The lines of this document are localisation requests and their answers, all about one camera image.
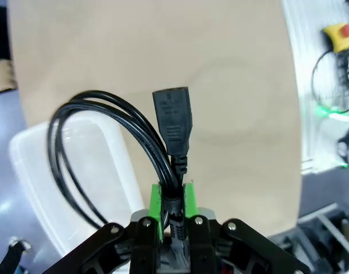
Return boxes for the clear plastic storage bin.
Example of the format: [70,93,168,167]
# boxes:
[9,115,147,257]

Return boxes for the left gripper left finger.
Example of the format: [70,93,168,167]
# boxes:
[44,184,167,274]

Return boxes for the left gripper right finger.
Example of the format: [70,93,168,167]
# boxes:
[182,182,311,274]

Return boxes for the black base cables bundle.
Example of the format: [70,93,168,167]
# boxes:
[310,48,349,115]

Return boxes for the black power cord with plug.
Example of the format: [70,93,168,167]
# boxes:
[47,87,197,252]

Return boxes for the yellow emergency stop button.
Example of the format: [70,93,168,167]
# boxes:
[323,23,349,54]

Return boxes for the person's right hand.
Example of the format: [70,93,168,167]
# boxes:
[0,59,19,93]

